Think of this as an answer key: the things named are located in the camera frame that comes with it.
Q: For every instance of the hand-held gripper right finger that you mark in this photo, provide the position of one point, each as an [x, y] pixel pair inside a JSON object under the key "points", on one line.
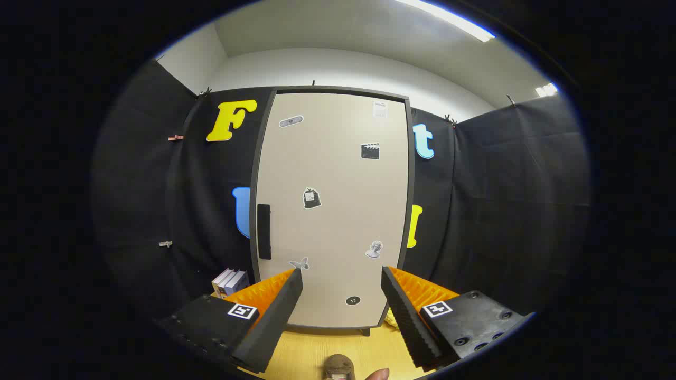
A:
{"points": [[409, 327]]}

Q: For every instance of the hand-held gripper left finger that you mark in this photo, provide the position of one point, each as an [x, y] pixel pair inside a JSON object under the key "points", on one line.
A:
{"points": [[274, 327]]}

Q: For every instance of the brown fuzzy shoe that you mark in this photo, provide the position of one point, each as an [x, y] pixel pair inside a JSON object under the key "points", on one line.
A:
{"points": [[338, 364]]}

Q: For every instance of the grey shoe cabinet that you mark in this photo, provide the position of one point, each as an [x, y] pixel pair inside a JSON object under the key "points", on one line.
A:
{"points": [[411, 174]]}

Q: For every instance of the beige shoe cabinet door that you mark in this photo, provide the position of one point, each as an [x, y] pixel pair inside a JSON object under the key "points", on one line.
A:
{"points": [[338, 174]]}

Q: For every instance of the yellow plush toy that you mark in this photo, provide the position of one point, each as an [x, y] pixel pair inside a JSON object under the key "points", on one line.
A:
{"points": [[391, 318]]}

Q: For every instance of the blue cover book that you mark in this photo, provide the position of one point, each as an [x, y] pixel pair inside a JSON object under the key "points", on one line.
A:
{"points": [[238, 285]]}

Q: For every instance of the black backdrop cloth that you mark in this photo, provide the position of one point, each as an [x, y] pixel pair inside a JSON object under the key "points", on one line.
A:
{"points": [[501, 200]]}

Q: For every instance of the long ceiling light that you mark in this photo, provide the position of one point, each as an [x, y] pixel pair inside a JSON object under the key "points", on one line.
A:
{"points": [[454, 20]]}

